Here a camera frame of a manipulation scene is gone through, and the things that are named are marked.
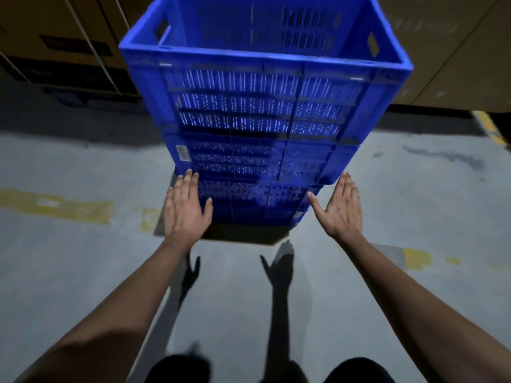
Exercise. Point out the person's left hand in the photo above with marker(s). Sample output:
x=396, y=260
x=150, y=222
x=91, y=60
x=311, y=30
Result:
x=184, y=213

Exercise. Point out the person's right hand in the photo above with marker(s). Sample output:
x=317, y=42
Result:
x=341, y=217

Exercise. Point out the person's left little finger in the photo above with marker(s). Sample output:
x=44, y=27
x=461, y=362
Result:
x=169, y=200

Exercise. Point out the person's right thumb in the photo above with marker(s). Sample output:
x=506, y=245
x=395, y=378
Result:
x=316, y=205

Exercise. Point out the person's left thumb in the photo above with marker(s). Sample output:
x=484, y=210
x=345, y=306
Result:
x=208, y=211

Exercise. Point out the person's left middle finger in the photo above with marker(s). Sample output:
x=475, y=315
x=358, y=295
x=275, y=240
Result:
x=187, y=186

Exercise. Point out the person's right little finger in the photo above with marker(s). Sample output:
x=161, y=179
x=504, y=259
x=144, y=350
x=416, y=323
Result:
x=358, y=204

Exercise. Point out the person's right middle finger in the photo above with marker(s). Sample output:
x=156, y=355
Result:
x=347, y=188

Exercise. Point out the person's right forearm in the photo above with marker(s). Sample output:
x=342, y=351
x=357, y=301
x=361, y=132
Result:
x=415, y=311

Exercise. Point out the person's left forearm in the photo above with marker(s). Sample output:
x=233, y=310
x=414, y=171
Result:
x=119, y=311

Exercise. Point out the white sticker label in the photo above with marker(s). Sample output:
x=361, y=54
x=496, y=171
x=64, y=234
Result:
x=183, y=153

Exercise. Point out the blue slotted plastic crate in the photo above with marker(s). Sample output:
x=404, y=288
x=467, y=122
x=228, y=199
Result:
x=255, y=191
x=259, y=157
x=255, y=214
x=255, y=83

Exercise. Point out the dark pallet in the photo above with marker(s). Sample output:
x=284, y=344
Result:
x=68, y=81

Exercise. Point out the person's left leg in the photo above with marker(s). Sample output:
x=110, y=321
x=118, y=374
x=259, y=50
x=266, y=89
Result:
x=177, y=368

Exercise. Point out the person's leg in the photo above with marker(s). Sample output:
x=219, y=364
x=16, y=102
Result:
x=177, y=368
x=359, y=370

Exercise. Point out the person's right leg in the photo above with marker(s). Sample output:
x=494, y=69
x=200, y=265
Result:
x=359, y=370

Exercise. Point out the large plain cardboard box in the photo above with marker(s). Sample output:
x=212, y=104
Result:
x=451, y=47

